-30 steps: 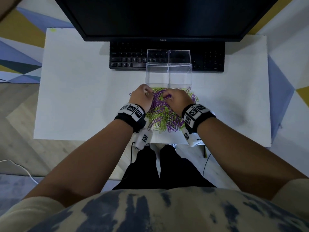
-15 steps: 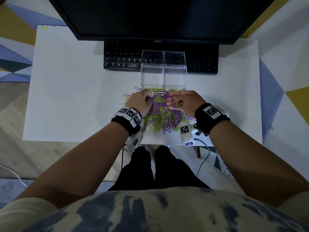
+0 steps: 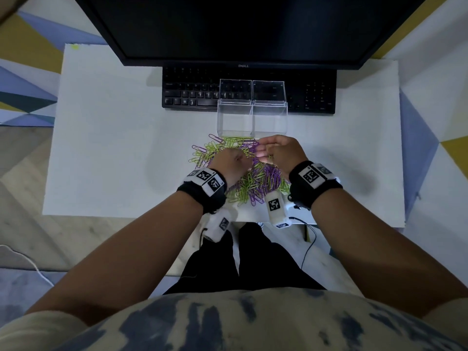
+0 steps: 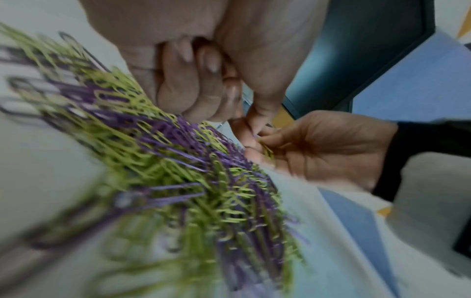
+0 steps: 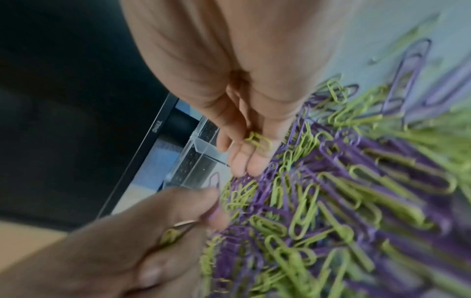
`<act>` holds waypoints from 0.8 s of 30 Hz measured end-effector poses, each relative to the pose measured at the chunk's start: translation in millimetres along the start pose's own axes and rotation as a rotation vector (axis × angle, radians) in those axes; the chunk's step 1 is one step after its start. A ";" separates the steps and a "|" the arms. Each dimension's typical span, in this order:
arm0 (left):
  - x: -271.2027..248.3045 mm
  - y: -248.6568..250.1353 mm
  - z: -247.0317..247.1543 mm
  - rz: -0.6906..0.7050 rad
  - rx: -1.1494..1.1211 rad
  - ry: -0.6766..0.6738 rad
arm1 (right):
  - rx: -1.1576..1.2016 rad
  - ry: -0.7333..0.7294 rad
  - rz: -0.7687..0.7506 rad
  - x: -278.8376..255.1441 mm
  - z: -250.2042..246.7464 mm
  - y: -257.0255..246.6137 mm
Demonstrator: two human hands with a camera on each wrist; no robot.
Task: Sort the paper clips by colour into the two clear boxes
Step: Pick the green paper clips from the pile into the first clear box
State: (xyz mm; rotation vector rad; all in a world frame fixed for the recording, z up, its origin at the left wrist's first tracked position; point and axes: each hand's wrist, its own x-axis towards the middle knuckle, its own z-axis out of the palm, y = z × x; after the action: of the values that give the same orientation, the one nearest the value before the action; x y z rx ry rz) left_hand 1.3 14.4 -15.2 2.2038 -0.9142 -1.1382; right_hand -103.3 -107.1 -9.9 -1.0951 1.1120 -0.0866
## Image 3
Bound person's left forearm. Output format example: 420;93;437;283
25;192;204;326

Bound black keyboard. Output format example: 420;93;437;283
161;66;337;115

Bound black right camera cable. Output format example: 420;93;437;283
289;215;318;271

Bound white cable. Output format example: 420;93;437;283
0;244;55;288

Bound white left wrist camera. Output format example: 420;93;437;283
203;208;238;242

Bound person's right hand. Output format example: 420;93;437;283
255;135;309;181

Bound pile of mixed paper clips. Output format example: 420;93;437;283
188;133;292;207

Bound black left wristband with markers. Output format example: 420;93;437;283
176;168;228;215

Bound black computer monitor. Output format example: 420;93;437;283
72;0;429;71

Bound person's right forearm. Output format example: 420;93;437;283
311;188;468;318

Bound person's black trousers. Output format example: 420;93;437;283
163;222;326;296

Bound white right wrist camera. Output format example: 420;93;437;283
264;190;293;229

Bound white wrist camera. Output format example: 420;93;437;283
203;208;238;242
264;190;293;229

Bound black wristband with markers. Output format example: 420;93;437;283
288;160;344;211
176;168;228;215

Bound brown wooden board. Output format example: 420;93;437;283
0;0;32;24

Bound person's left hand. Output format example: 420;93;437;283
208;148;254;191

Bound black right wristband with markers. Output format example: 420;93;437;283
288;160;344;211

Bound person's tie-dye shirt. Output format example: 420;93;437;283
0;287;468;351

